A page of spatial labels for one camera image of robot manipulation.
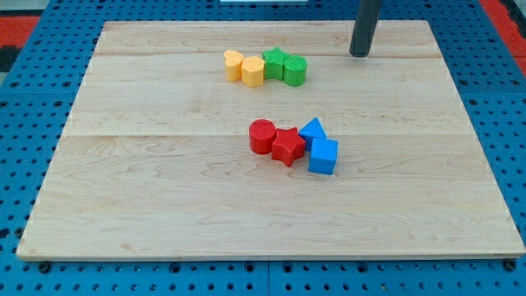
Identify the yellow hexagon block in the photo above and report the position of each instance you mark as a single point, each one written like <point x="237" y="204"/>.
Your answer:
<point x="253" y="71"/>

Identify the black cylindrical robot arm rod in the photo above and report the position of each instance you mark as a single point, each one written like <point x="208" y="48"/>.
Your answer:
<point x="364" y="28"/>

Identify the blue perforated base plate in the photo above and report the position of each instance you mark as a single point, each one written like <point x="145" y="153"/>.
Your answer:
<point x="36" y="97"/>

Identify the green star block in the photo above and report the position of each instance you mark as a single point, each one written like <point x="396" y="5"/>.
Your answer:
<point x="274" y="63"/>

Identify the blue cube block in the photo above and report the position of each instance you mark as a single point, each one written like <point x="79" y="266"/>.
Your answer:
<point x="323" y="156"/>

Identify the yellow heart block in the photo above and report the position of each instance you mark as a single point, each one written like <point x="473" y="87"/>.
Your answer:
<point x="233" y="65"/>

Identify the red circle block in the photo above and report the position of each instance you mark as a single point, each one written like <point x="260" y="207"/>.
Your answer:
<point x="262" y="133"/>

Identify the light wooden board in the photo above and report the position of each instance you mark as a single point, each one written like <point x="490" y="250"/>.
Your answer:
<point x="154" y="161"/>

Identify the red star block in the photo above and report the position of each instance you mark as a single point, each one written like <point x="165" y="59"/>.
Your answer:
<point x="288" y="146"/>

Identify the green circle block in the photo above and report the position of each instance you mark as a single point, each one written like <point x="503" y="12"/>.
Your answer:
<point x="295" y="70"/>

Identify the blue triangle block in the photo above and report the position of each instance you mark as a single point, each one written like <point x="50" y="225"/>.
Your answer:
<point x="311" y="131"/>

